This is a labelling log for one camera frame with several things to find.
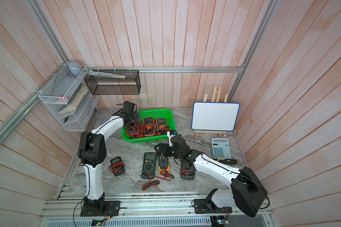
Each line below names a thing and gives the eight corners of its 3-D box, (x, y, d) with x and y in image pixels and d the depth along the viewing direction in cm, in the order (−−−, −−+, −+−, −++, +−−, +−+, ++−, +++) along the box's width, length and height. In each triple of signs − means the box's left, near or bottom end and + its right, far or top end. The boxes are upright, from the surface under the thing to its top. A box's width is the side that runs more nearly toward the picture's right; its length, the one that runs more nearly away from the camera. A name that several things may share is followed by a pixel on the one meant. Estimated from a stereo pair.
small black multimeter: (109, 175, 86) (107, 173, 83) (113, 159, 94) (111, 156, 90) (123, 175, 86) (121, 173, 83) (127, 159, 94) (125, 156, 90)
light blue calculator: (213, 158, 94) (214, 156, 91) (209, 140, 103) (210, 137, 101) (232, 158, 94) (233, 156, 91) (226, 140, 103) (227, 137, 101)
